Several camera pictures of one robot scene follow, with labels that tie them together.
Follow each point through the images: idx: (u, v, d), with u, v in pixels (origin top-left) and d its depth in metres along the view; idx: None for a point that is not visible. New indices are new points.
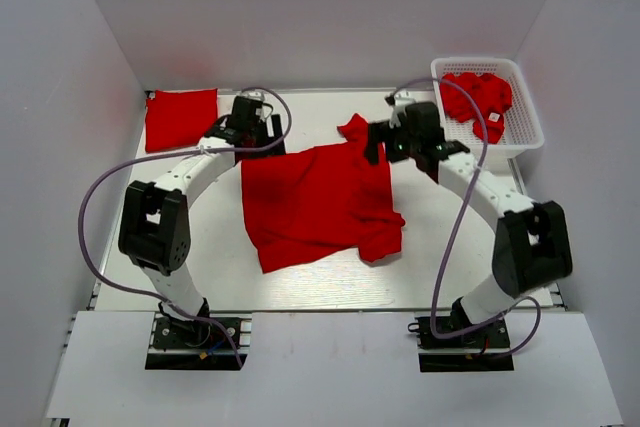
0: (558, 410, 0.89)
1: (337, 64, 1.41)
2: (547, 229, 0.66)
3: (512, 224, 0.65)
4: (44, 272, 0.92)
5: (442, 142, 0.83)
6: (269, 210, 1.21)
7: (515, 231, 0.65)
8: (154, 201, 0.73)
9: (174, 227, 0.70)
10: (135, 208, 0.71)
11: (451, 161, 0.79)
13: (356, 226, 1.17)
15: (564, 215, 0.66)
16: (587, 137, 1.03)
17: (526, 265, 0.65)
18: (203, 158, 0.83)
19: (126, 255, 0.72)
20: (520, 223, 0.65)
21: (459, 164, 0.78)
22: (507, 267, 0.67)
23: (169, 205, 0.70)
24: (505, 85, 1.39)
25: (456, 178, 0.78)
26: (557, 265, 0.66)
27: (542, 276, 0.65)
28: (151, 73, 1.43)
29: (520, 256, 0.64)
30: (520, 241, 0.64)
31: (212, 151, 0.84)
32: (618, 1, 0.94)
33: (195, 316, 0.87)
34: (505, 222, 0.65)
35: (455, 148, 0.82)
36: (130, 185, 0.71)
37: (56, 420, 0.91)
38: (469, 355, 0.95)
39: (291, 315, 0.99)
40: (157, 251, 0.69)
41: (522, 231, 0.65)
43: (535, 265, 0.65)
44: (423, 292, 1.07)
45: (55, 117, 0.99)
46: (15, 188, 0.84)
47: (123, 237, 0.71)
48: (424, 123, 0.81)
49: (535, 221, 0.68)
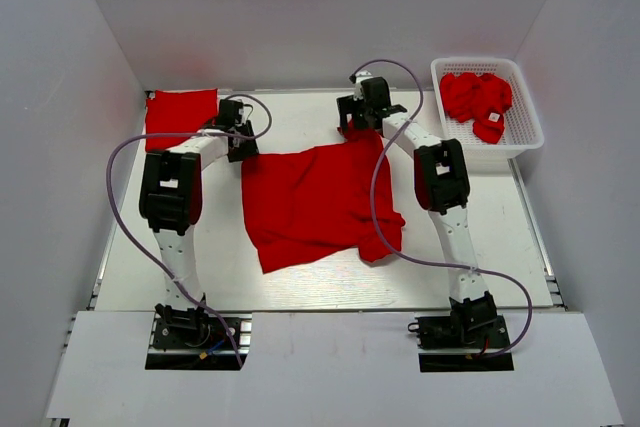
0: (557, 409, 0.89)
1: (337, 64, 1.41)
2: (450, 159, 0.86)
3: (420, 153, 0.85)
4: (44, 271, 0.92)
5: (387, 107, 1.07)
6: (269, 208, 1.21)
7: (425, 159, 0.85)
8: (169, 166, 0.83)
9: (190, 182, 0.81)
10: (153, 171, 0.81)
11: (390, 117, 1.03)
13: (356, 226, 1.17)
15: (461, 146, 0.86)
16: (586, 137, 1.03)
17: (435, 182, 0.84)
18: (205, 136, 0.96)
19: (147, 217, 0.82)
20: (428, 153, 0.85)
21: (397, 118, 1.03)
22: (423, 187, 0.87)
23: (187, 162, 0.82)
24: (505, 85, 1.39)
25: (393, 129, 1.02)
26: (459, 186, 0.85)
27: (449, 193, 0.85)
28: (151, 73, 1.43)
29: (425, 175, 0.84)
30: (427, 166, 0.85)
31: (211, 134, 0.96)
32: (618, 1, 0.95)
33: (197, 301, 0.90)
34: (417, 154, 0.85)
35: (396, 110, 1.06)
36: (149, 152, 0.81)
37: (55, 420, 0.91)
38: (469, 355, 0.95)
39: (291, 314, 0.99)
40: (178, 207, 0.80)
41: (430, 159, 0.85)
43: (443, 184, 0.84)
44: (424, 292, 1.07)
45: (55, 117, 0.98)
46: (15, 187, 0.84)
47: (143, 200, 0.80)
48: (373, 91, 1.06)
49: (443, 155, 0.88)
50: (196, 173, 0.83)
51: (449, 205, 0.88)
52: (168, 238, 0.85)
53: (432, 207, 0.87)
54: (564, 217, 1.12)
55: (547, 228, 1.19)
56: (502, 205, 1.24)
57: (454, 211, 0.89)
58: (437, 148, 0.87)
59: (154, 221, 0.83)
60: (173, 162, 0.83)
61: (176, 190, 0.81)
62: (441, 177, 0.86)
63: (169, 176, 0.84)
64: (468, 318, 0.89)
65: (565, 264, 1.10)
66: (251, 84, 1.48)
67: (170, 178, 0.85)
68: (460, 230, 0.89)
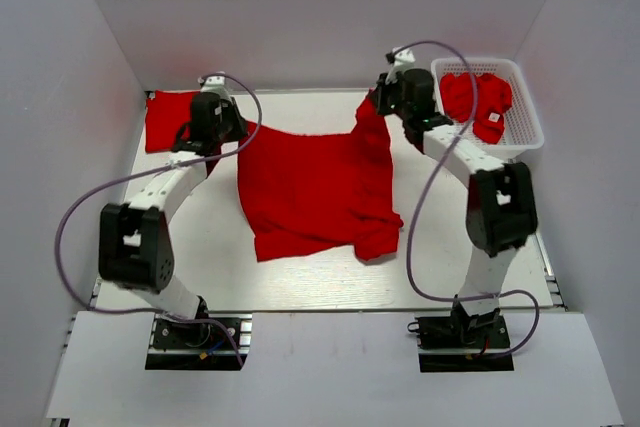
0: (557, 410, 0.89)
1: (337, 65, 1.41)
2: (515, 187, 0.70)
3: (481, 179, 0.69)
4: (44, 271, 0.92)
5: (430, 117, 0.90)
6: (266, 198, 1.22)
7: (484, 188, 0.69)
8: (130, 221, 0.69)
9: (153, 244, 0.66)
10: (111, 233, 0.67)
11: (435, 131, 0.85)
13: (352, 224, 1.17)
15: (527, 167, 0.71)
16: (586, 138, 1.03)
17: (497, 217, 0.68)
18: (179, 171, 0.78)
19: (111, 283, 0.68)
20: (488, 179, 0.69)
21: (443, 135, 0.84)
22: (478, 222, 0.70)
23: (147, 222, 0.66)
24: (504, 85, 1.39)
25: (439, 146, 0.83)
26: (527, 221, 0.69)
27: (511, 230, 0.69)
28: (151, 74, 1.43)
29: (485, 205, 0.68)
30: (488, 194, 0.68)
31: (183, 164, 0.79)
32: (617, 1, 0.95)
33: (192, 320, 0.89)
34: (474, 180, 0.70)
35: (441, 122, 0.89)
36: (104, 208, 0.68)
37: (56, 420, 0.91)
38: (469, 355, 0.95)
39: (291, 314, 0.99)
40: (140, 273, 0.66)
41: (492, 186, 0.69)
43: (506, 218, 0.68)
44: (424, 293, 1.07)
45: (54, 117, 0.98)
46: (15, 187, 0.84)
47: (103, 266, 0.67)
48: (419, 93, 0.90)
49: (505, 181, 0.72)
50: (161, 231, 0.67)
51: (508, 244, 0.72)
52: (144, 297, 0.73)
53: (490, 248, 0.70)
54: (564, 217, 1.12)
55: (547, 228, 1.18)
56: None
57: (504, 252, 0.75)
58: (499, 172, 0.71)
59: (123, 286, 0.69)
60: (134, 217, 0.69)
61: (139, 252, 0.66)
62: (502, 210, 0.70)
63: (133, 230, 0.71)
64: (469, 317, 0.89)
65: (565, 264, 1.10)
66: (251, 85, 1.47)
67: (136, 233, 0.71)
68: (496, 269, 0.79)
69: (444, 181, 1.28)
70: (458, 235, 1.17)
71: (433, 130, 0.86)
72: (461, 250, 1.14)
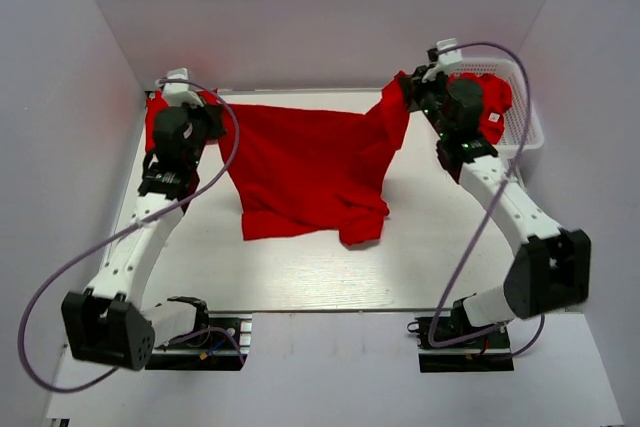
0: (558, 410, 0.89)
1: (337, 64, 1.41)
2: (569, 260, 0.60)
3: (531, 255, 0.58)
4: (44, 271, 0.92)
5: (470, 142, 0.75)
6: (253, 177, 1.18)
7: (535, 266, 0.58)
8: (98, 307, 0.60)
9: (124, 337, 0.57)
10: (75, 324, 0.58)
11: (477, 163, 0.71)
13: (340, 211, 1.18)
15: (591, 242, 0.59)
16: (587, 137, 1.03)
17: (541, 295, 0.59)
18: (147, 229, 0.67)
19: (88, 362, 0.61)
20: (542, 252, 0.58)
21: (486, 169, 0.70)
22: (520, 291, 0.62)
23: (112, 316, 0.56)
24: (504, 85, 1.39)
25: (480, 185, 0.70)
26: (572, 296, 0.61)
27: (555, 304, 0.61)
28: (150, 74, 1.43)
29: (532, 283, 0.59)
30: (537, 273, 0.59)
31: (149, 220, 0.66)
32: (616, 0, 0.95)
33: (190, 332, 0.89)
34: (524, 253, 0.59)
35: (482, 150, 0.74)
36: (64, 301, 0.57)
37: (56, 420, 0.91)
38: (469, 355, 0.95)
39: (291, 315, 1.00)
40: (118, 362, 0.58)
41: (544, 261, 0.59)
43: (551, 295, 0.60)
44: (425, 293, 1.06)
45: (54, 117, 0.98)
46: (15, 187, 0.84)
47: (76, 351, 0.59)
48: (464, 117, 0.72)
49: (558, 245, 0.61)
50: (132, 321, 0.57)
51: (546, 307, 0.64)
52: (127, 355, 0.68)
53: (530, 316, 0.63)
54: (565, 217, 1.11)
55: None
56: None
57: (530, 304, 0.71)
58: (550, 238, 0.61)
59: None
60: (100, 303, 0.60)
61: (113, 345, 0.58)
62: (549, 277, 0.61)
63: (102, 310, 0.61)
64: (469, 320, 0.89)
65: None
66: (251, 85, 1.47)
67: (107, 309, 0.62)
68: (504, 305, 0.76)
69: (443, 182, 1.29)
70: (459, 236, 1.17)
71: (474, 162, 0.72)
72: (460, 251, 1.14)
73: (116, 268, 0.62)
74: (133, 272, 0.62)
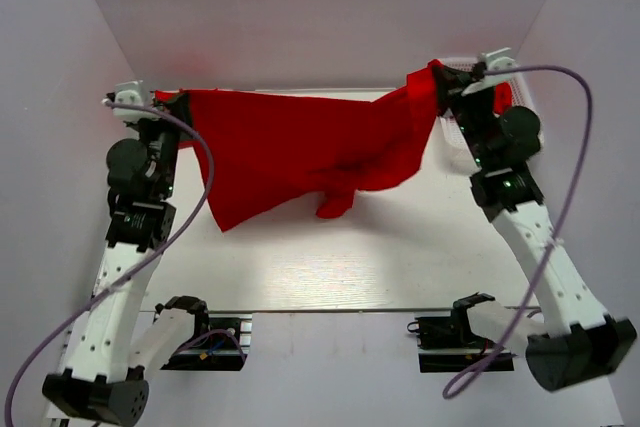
0: (558, 410, 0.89)
1: (337, 65, 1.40)
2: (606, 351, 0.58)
3: (572, 357, 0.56)
4: (44, 270, 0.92)
5: (512, 179, 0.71)
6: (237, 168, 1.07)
7: (575, 363, 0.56)
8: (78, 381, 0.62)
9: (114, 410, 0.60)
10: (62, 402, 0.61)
11: (520, 214, 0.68)
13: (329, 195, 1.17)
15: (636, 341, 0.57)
16: (587, 137, 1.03)
17: (570, 379, 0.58)
18: (120, 293, 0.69)
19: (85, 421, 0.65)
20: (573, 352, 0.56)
21: (527, 222, 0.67)
22: (545, 365, 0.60)
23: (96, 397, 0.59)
24: (504, 85, 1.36)
25: (521, 241, 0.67)
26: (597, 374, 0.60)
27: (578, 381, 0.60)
28: (151, 75, 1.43)
29: (563, 374, 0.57)
30: (575, 366, 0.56)
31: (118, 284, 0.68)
32: None
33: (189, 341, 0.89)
34: (567, 349, 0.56)
35: (524, 190, 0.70)
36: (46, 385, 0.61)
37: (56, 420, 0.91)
38: (469, 355, 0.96)
39: (291, 315, 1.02)
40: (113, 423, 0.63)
41: (585, 357, 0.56)
43: (578, 379, 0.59)
44: (426, 293, 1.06)
45: (55, 117, 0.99)
46: (16, 185, 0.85)
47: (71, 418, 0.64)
48: (515, 154, 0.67)
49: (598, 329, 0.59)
50: (118, 394, 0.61)
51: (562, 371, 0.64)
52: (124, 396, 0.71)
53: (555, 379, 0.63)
54: (565, 217, 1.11)
55: None
56: None
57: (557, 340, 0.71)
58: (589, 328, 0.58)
59: None
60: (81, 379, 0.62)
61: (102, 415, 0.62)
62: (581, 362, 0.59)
63: None
64: (471, 325, 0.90)
65: None
66: (251, 85, 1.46)
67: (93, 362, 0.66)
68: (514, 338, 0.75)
69: (444, 182, 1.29)
70: (459, 236, 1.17)
71: (518, 210, 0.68)
72: (460, 251, 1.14)
73: (93, 345, 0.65)
74: (110, 347, 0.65)
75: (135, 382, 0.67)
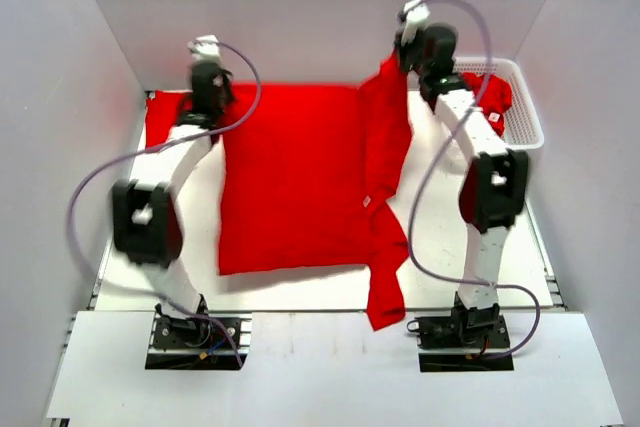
0: (560, 411, 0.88)
1: (336, 65, 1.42)
2: (513, 172, 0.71)
3: (485, 179, 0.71)
4: (40, 271, 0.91)
5: (447, 76, 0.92)
6: (242, 180, 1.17)
7: (482, 173, 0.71)
8: (139, 197, 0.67)
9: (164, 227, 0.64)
10: (120, 215, 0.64)
11: (449, 95, 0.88)
13: (341, 213, 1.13)
15: (529, 161, 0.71)
16: (588, 134, 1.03)
17: (484, 201, 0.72)
18: (182, 147, 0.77)
19: (122, 257, 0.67)
20: (488, 164, 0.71)
21: (454, 101, 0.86)
22: (467, 201, 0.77)
23: (156, 198, 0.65)
24: (505, 85, 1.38)
25: (451, 114, 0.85)
26: (512, 209, 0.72)
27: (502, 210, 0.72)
28: (153, 76, 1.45)
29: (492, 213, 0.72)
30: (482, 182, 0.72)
31: (188, 140, 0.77)
32: None
33: (194, 313, 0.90)
34: (474, 163, 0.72)
35: (457, 84, 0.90)
36: (111, 190, 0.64)
37: (56, 420, 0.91)
38: (469, 355, 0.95)
39: (291, 315, 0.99)
40: (153, 253, 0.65)
41: (488, 176, 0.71)
43: (493, 201, 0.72)
44: (426, 293, 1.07)
45: (55, 117, 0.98)
46: (16, 186, 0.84)
47: (117, 242, 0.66)
48: (439, 52, 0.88)
49: (505, 165, 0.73)
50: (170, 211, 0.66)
51: (492, 226, 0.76)
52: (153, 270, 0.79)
53: (476, 222, 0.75)
54: (564, 216, 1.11)
55: (546, 228, 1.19)
56: None
57: (494, 232, 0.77)
58: (497, 157, 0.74)
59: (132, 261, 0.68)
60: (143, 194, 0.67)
61: (152, 226, 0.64)
62: (494, 190, 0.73)
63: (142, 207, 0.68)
64: (462, 301, 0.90)
65: (566, 263, 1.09)
66: None
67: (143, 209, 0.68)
68: (495, 251, 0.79)
69: (443, 182, 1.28)
70: (458, 236, 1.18)
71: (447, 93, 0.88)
72: (460, 251, 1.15)
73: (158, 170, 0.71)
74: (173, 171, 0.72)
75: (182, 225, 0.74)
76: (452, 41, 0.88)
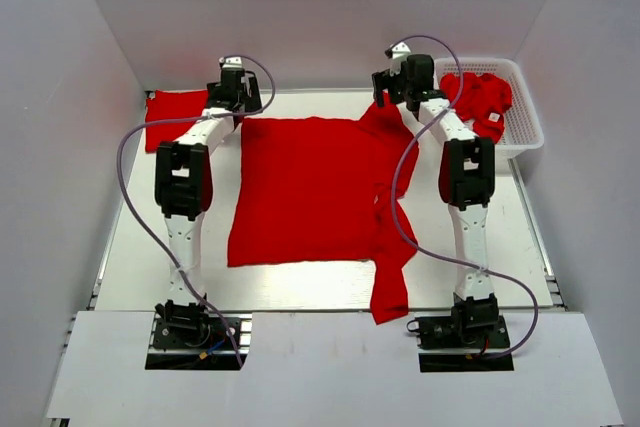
0: (560, 411, 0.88)
1: (336, 65, 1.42)
2: (481, 156, 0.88)
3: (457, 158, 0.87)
4: (40, 271, 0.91)
5: (428, 89, 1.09)
6: (256, 183, 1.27)
7: (453, 152, 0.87)
8: (179, 156, 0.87)
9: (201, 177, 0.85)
10: (165, 165, 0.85)
11: (429, 102, 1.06)
13: (347, 214, 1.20)
15: (493, 144, 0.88)
16: (588, 135, 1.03)
17: (459, 177, 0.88)
18: (211, 121, 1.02)
19: (159, 204, 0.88)
20: (459, 149, 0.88)
21: (434, 106, 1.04)
22: (446, 180, 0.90)
23: (196, 155, 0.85)
24: (505, 84, 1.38)
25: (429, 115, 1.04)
26: (483, 186, 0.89)
27: (472, 187, 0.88)
28: (153, 76, 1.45)
29: (465, 188, 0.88)
30: (456, 157, 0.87)
31: (217, 116, 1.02)
32: None
33: (200, 297, 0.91)
34: (447, 145, 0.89)
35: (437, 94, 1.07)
36: (160, 146, 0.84)
37: (56, 420, 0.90)
38: (469, 355, 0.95)
39: (291, 315, 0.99)
40: (189, 194, 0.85)
41: (459, 154, 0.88)
43: (466, 181, 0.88)
44: (426, 293, 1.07)
45: (55, 118, 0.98)
46: (15, 185, 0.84)
47: (158, 190, 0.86)
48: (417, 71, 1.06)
49: (475, 151, 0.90)
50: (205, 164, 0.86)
51: (470, 202, 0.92)
52: (178, 224, 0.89)
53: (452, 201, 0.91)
54: (564, 216, 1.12)
55: (546, 228, 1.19)
56: (502, 206, 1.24)
57: (474, 209, 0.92)
58: (469, 144, 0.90)
59: (167, 207, 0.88)
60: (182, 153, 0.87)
61: (189, 179, 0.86)
62: (467, 173, 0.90)
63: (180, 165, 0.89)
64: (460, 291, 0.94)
65: (566, 263, 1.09)
66: None
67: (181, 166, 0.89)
68: (475, 229, 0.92)
69: None
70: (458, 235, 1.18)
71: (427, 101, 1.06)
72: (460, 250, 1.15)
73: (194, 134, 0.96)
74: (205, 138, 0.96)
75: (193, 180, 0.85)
76: (429, 61, 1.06)
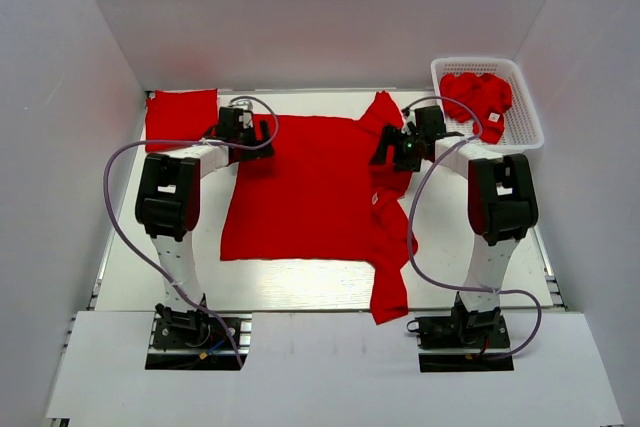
0: (559, 411, 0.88)
1: (336, 66, 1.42)
2: (514, 177, 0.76)
3: (484, 181, 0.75)
4: (40, 272, 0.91)
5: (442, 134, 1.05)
6: (254, 181, 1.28)
7: (482, 172, 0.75)
8: (168, 172, 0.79)
9: (189, 188, 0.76)
10: (151, 178, 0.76)
11: (445, 140, 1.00)
13: (345, 213, 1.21)
15: (528, 164, 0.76)
16: (587, 135, 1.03)
17: (493, 202, 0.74)
18: (204, 145, 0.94)
19: (142, 223, 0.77)
20: (488, 168, 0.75)
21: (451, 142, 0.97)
22: (477, 206, 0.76)
23: (186, 169, 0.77)
24: (505, 84, 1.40)
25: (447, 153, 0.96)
26: (523, 211, 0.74)
27: (509, 216, 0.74)
28: (153, 75, 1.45)
29: (500, 218, 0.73)
30: (485, 179, 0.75)
31: (212, 143, 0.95)
32: None
33: (197, 305, 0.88)
34: (474, 164, 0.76)
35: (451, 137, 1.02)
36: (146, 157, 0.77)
37: (56, 420, 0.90)
38: (469, 355, 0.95)
39: (291, 315, 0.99)
40: (172, 212, 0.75)
41: (488, 176, 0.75)
43: (502, 207, 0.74)
44: (426, 292, 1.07)
45: (55, 118, 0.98)
46: (16, 185, 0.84)
47: (140, 205, 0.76)
48: (429, 115, 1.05)
49: (506, 173, 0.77)
50: (196, 179, 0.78)
51: (500, 235, 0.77)
52: (164, 243, 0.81)
53: (485, 233, 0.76)
54: (564, 216, 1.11)
55: (546, 228, 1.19)
56: None
57: (503, 242, 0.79)
58: (500, 165, 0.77)
59: (150, 227, 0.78)
60: (172, 167, 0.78)
61: (175, 194, 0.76)
62: (500, 199, 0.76)
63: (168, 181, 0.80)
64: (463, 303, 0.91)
65: (565, 263, 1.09)
66: (251, 85, 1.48)
67: (169, 183, 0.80)
68: (501, 260, 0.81)
69: (443, 182, 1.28)
70: (458, 236, 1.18)
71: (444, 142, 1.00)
72: (459, 250, 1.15)
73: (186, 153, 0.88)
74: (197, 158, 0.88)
75: (181, 194, 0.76)
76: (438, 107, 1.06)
